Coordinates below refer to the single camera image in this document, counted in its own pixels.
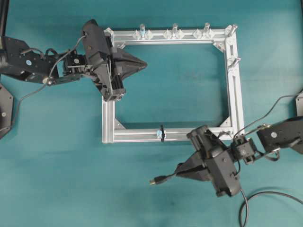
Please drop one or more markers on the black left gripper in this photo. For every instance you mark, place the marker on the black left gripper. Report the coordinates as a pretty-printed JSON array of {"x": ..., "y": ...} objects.
[{"x": 101, "y": 55}]

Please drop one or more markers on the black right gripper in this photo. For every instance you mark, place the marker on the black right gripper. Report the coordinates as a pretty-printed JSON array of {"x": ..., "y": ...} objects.
[{"x": 212, "y": 161}]

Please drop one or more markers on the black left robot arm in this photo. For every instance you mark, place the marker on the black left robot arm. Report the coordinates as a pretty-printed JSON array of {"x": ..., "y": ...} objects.
[{"x": 21, "y": 62}]

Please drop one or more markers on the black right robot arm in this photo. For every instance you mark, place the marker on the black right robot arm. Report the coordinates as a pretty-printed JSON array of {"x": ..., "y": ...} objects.
[{"x": 285, "y": 134}]

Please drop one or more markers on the black zip tie loop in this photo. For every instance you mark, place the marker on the black zip tie loop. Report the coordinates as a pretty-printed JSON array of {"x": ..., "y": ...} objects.
[{"x": 163, "y": 135}]

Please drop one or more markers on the clear peg with blue band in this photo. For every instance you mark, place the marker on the clear peg with blue band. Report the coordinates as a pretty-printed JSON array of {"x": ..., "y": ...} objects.
[{"x": 142, "y": 31}]

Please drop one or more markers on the clear middle peg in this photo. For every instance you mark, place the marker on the clear middle peg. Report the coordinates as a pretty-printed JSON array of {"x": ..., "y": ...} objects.
[{"x": 174, "y": 30}]

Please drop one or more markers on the clear right top peg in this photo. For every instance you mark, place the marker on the clear right top peg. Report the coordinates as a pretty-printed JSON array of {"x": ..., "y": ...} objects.
[{"x": 206, "y": 30}]

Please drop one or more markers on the clear right side peg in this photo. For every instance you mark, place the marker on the clear right side peg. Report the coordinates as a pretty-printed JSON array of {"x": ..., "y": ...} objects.
[{"x": 233, "y": 61}]

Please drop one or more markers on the clear corner peg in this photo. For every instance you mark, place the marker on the clear corner peg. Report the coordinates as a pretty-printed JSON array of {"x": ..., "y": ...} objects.
[{"x": 230, "y": 30}]

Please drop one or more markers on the aluminium extrusion frame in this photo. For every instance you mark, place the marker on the aluminium extrusion frame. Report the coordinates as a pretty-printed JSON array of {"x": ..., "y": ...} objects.
[{"x": 186, "y": 84}]

